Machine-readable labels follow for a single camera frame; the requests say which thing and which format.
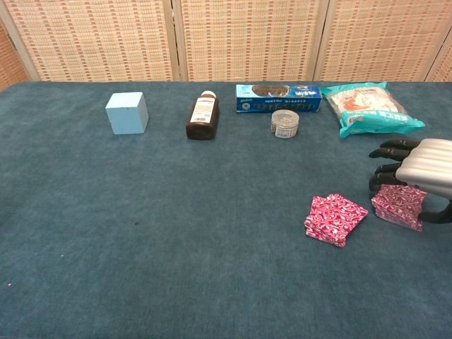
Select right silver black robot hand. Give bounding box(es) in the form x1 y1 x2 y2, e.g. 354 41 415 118
368 138 452 225

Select pink patterned packet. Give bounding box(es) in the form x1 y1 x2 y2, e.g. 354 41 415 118
304 193 369 248
370 184 428 232

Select teal snack bag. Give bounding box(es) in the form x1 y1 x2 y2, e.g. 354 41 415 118
320 81 427 139

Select woven bamboo screen panel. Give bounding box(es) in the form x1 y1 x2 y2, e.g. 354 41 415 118
0 20 31 93
0 0 179 83
425 45 452 83
314 0 452 83
172 0 329 83

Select small clear round jar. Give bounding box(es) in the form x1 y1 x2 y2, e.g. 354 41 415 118
270 109 300 139

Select blue cookie box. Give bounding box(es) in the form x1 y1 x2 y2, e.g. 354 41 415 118
235 83 323 114

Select brown medicine bottle white label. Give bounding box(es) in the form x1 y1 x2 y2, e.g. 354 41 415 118
185 90 220 141

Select blue felt table cover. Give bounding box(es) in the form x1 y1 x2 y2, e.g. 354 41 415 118
0 81 452 339

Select light blue cube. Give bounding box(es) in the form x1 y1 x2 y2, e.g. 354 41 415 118
105 91 150 136

